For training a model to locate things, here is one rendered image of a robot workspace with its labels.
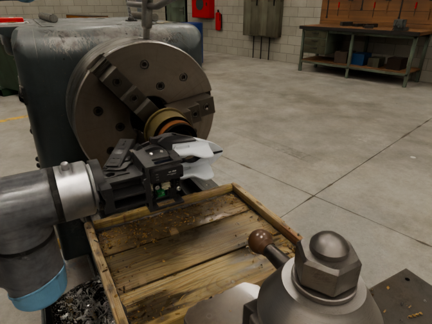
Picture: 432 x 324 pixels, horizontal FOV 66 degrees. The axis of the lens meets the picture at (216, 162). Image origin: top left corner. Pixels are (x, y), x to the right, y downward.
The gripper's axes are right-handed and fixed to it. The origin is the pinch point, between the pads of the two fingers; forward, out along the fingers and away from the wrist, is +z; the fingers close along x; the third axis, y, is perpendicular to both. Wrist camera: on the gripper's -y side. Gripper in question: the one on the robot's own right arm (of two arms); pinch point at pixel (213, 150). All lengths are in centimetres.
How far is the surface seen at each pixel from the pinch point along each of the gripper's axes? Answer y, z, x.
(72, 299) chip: -30, -27, -51
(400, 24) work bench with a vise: -315, 508, -24
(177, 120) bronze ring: -9.2, -2.4, 2.8
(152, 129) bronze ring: -11.2, -6.6, 1.2
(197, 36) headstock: -39.3, 16.7, 13.2
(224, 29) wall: -800, 468, -69
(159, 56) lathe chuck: -22.8, 0.0, 12.0
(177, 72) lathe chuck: -22.8, 3.6, 8.4
